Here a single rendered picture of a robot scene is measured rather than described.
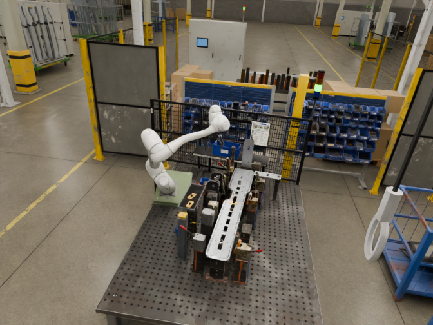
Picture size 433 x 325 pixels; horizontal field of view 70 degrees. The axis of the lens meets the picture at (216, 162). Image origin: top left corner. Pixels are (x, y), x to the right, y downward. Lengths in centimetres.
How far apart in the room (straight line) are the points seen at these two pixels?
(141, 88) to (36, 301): 310
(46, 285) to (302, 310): 253
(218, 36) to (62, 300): 773
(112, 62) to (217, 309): 385
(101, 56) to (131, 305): 371
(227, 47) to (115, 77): 495
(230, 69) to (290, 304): 782
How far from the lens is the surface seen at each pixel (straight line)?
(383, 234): 41
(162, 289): 258
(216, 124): 247
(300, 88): 348
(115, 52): 505
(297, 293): 268
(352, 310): 368
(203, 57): 960
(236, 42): 941
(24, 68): 988
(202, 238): 243
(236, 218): 273
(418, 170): 568
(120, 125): 538
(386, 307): 388
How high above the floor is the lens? 271
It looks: 29 degrees down
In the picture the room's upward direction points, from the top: 4 degrees clockwise
